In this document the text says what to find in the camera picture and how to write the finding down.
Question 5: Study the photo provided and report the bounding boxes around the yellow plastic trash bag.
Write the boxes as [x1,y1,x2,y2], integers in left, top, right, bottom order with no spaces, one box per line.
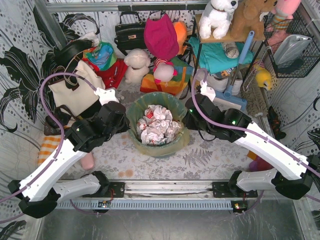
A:
[127,92,190,158]

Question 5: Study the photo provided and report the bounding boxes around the teal plastic trash bin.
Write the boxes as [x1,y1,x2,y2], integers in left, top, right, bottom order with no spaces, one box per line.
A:
[137,146,180,159]

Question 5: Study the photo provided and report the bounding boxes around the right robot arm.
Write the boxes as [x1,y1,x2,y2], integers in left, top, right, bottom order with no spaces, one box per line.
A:
[182,93,320,200]

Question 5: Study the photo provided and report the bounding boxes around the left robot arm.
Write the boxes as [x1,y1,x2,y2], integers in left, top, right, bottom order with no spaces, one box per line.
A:
[8,101,130,219]

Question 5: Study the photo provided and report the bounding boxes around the crumpled paper trash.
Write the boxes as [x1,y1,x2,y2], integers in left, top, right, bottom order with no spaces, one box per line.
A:
[136,104,183,147]

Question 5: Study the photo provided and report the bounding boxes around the cream canvas tote bag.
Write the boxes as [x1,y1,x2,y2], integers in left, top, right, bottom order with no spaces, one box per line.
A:
[48,60,105,118]

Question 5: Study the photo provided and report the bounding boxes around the magenta cloth bag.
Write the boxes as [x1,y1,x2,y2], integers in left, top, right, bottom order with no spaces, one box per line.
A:
[143,13,179,60]

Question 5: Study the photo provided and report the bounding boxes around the rainbow striped cloth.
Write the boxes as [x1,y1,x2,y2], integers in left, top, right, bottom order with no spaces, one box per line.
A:
[140,57,194,96]

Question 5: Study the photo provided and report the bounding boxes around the blue lint roller mop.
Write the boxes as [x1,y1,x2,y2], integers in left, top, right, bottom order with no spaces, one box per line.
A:
[213,30,255,111]

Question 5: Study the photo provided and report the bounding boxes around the red cloth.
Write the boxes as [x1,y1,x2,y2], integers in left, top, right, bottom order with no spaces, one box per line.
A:
[96,59,128,89]

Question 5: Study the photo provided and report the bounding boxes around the pink soft object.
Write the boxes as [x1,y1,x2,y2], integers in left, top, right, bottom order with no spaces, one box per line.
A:
[80,152,95,171]

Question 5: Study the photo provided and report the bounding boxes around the pink doll striped clothes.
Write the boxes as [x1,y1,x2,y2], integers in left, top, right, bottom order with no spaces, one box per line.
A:
[153,58,178,84]

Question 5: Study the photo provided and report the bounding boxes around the colourful patterned cloth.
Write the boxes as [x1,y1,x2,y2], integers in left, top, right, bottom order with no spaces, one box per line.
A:
[82,41,117,72]

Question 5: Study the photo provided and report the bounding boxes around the white fluffy plush lamb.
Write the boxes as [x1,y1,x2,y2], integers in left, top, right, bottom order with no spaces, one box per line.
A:
[124,48,151,84]

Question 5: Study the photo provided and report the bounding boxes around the orange white checked towel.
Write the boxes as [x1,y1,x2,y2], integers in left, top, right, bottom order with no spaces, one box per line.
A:
[37,135,61,166]

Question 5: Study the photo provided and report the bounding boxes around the teal folded cloth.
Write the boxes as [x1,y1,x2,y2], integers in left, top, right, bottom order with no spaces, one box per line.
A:
[188,37,254,74]

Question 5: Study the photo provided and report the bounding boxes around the black hat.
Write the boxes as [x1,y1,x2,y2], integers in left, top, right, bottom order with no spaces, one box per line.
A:
[54,39,93,67]

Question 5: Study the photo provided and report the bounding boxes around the grey stuffed ball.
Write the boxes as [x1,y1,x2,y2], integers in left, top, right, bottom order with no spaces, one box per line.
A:
[221,42,239,59]

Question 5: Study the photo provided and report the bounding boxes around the yellow plush duck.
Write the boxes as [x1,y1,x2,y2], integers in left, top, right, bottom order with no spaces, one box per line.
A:
[253,61,272,91]

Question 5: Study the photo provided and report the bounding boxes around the black orange toy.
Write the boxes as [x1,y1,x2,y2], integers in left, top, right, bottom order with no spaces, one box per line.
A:
[267,106,287,141]

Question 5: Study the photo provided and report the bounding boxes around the black leather handbag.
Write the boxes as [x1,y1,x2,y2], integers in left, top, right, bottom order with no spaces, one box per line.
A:
[114,11,147,56]

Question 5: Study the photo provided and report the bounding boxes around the white plush dog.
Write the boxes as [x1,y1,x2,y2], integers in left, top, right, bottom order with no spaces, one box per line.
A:
[198,0,239,40]

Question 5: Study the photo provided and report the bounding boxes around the brown teddy bear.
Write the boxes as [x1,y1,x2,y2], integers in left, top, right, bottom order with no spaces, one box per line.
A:
[230,0,278,41]

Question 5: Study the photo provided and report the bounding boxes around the silver foil pouch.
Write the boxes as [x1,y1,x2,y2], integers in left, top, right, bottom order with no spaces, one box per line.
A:
[273,34,313,65]

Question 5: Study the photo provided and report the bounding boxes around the pink plush toy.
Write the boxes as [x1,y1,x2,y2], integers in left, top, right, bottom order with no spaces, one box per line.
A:
[267,0,301,32]

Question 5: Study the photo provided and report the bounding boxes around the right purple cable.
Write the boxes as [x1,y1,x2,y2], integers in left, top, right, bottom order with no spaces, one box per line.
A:
[191,69,320,201]

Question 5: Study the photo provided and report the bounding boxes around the purple cable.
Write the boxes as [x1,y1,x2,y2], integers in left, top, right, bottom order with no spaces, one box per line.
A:
[191,69,320,201]
[0,72,100,218]

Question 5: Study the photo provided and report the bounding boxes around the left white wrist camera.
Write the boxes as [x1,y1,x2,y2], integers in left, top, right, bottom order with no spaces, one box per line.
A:
[94,87,120,106]

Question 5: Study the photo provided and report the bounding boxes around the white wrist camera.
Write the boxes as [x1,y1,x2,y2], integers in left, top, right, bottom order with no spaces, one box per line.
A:
[94,87,120,106]
[196,80,216,102]

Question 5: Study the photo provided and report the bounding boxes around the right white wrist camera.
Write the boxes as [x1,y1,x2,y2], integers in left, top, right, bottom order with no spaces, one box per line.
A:
[196,80,216,102]

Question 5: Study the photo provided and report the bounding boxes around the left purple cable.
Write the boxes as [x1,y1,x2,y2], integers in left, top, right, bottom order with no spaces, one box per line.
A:
[0,72,100,218]

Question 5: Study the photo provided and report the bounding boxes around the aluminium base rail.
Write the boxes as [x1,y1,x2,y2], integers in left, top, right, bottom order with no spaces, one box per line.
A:
[57,179,258,201]

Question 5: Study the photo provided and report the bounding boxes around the black wire basket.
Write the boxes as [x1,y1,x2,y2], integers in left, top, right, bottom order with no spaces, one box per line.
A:
[264,12,320,78]

